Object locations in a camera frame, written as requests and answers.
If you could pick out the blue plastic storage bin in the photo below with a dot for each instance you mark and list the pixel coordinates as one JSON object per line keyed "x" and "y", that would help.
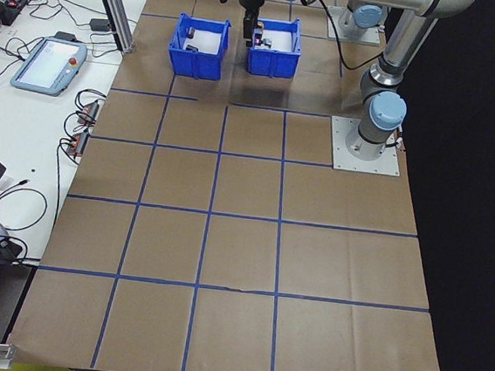
{"x": 272, "y": 65}
{"x": 195, "y": 66}

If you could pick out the small black adapter box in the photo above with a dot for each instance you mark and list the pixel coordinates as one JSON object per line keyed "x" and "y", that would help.
{"x": 99, "y": 25}
{"x": 66, "y": 36}

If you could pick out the black electronics box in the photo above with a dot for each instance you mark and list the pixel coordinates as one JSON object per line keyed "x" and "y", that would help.
{"x": 3, "y": 13}

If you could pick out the red mushroom emergency button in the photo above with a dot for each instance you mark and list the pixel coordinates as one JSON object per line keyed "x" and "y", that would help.
{"x": 258, "y": 42}

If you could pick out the white foam bin liner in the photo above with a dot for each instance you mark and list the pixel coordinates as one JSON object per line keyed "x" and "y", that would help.
{"x": 283, "y": 42}
{"x": 206, "y": 43}

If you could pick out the black orange connector hub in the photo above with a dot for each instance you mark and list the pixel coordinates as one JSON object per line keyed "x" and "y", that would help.
{"x": 90, "y": 111}
{"x": 79, "y": 143}

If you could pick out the light blue teach pendant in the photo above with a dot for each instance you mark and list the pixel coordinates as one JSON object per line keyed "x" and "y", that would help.
{"x": 44, "y": 65}

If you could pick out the small red circuit board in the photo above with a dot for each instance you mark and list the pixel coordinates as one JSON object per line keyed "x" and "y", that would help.
{"x": 16, "y": 2}

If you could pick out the white side table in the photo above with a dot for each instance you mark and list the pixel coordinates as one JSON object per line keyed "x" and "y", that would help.
{"x": 29, "y": 129}

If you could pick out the small black device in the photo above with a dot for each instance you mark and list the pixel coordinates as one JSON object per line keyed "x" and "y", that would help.
{"x": 4, "y": 250}

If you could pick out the aluminium frame post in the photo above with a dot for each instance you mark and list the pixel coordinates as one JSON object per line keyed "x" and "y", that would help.
{"x": 117, "y": 15}

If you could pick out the black frame cover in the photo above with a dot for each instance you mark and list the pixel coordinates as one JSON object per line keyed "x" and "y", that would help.
{"x": 481, "y": 217}

